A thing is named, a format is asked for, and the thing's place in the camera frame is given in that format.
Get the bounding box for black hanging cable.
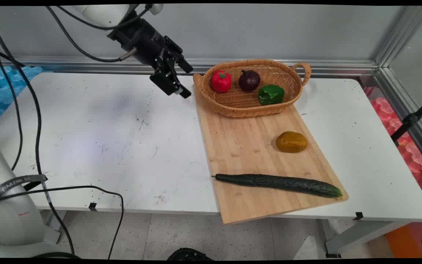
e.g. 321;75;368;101
0;23;24;172

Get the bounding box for long black cable through strap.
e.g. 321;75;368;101
0;7;75;256

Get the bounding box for grey table leg with foot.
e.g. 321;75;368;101
324;219;414;258

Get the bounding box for round black object on floor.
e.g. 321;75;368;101
166;247;214;261

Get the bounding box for wicker basket with handles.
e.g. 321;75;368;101
193;59;312;118

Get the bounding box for dark purple toy onion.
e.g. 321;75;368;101
238;69;261;92

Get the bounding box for black cable with metal plug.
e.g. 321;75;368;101
45;5;138;63

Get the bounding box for blue foam mat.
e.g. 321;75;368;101
0;65;44;127

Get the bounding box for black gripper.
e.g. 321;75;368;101
108;16;194;99

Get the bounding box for long green cucumber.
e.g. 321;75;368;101
211;173;343;198

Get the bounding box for horizontal aluminium frame rail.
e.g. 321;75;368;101
0;56;380;77

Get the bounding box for upright aluminium frame post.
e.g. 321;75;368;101
374;5;422;68

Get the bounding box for black tripod stand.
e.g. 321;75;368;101
390;95;422;146

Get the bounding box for yellow-brown toy potato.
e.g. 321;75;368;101
276;131;308;153

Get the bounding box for orange floor mat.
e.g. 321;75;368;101
384;224;418;259

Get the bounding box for green toy bell pepper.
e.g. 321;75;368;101
258;84;285;106

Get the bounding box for bamboo cutting board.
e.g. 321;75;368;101
193;84;349;225

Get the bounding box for red foam mat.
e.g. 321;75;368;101
364;86;422;258

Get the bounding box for red toy bell pepper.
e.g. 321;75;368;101
211;70;232;93

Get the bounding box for black cable looping to floor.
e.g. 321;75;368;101
0;186;125;260

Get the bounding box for grey printed velcro strap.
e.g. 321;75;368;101
0;174;49;206

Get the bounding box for sloping aluminium frame rail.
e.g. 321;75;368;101
372;67;422;171

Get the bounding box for grey table leg plain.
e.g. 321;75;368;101
42;210;67;245

